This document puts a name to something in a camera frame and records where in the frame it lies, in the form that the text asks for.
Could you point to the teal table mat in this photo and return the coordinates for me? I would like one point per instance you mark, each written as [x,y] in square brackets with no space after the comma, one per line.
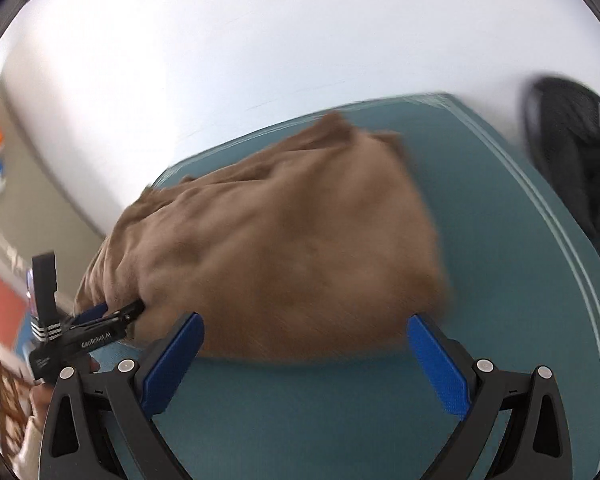
[490,285]

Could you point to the brown patterned board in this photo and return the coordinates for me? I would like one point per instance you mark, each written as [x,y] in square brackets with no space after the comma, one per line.
[11,410]

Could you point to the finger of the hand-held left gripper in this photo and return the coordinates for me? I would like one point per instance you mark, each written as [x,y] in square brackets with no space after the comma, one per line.
[92,314]
[129,311]

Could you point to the brown fleece sweater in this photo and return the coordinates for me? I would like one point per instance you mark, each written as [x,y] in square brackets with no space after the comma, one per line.
[280,240]

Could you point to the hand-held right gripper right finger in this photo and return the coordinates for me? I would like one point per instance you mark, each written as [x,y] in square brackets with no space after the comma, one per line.
[437,360]

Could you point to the person's left hand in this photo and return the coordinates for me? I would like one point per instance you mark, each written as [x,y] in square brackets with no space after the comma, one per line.
[39,402]

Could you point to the red floor mat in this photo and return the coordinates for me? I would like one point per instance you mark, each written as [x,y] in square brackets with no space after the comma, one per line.
[1,305]

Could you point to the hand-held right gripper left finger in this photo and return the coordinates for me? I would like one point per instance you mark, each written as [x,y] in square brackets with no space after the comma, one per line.
[172,360]

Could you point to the person's left forearm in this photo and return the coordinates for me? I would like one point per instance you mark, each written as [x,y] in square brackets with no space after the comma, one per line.
[29,452]

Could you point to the black mesh chair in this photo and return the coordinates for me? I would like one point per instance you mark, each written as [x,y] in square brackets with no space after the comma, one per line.
[570,150]

